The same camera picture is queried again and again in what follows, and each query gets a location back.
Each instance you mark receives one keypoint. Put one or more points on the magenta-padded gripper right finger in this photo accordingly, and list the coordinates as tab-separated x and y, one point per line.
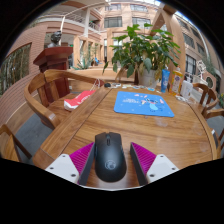
161	166

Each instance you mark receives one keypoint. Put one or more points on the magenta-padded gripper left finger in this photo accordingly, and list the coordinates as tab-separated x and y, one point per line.
63	166

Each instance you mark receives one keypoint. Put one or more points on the black computer mouse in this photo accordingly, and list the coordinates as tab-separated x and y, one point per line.
110	156

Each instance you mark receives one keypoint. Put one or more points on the blue cartoon print mouse pad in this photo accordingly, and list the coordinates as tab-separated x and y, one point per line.
133	106

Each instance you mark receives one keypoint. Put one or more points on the wooden armchair with curved arms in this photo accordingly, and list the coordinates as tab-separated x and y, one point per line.
40	106

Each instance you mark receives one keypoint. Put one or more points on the red and white bag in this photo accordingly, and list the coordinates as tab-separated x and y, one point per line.
77	100

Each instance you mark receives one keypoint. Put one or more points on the crumpled white wrapper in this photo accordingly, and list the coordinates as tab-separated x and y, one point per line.
180	98

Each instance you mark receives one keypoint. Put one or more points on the wooden slat-back chair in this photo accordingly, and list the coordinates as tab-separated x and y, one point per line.
210	96
216	115

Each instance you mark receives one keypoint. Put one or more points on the light blue sticker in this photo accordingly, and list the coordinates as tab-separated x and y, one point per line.
150	89

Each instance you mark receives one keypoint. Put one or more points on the white pump bottle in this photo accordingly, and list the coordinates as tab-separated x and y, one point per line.
186	90

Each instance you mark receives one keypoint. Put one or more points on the oval multicoloured sticker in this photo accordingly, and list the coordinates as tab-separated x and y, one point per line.
138	87

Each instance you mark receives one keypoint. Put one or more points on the orange liquid bottle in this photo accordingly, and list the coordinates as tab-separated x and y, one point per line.
176	83

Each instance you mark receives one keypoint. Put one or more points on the blue squeeze tube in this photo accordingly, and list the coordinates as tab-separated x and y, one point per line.
165	81

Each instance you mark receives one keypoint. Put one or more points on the small black key fob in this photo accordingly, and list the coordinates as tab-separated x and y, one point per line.
107	85

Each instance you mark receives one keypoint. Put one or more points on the long wooden planter box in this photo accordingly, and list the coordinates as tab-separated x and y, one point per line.
90	74

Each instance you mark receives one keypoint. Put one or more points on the wooden chair with curved back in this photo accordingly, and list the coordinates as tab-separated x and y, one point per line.
121	73

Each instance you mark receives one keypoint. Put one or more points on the white abstract sculpture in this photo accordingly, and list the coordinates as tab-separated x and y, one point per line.
202	68

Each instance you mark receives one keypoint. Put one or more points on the green plant in white pot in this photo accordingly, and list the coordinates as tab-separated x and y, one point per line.
143	50

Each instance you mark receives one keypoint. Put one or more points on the dark bust statue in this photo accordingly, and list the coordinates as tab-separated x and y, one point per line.
55	38

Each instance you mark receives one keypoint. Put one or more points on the red-brown wooden pedestal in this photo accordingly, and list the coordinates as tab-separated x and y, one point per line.
55	61

